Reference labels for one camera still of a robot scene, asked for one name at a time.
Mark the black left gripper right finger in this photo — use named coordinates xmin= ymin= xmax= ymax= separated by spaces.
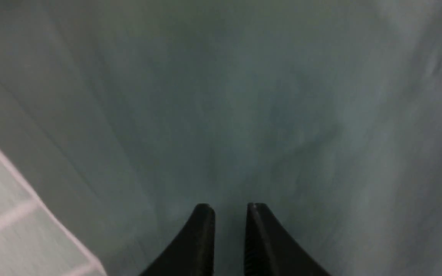
xmin=244 ymin=203 xmax=329 ymax=276

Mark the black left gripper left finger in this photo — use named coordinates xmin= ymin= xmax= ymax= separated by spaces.
xmin=141 ymin=203 xmax=216 ymax=276

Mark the green long-sleeve shirt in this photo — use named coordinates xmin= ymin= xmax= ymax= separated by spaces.
xmin=0 ymin=0 xmax=442 ymax=276

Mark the green checkered tablecloth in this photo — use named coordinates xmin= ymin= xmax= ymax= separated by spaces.
xmin=0 ymin=152 xmax=106 ymax=276

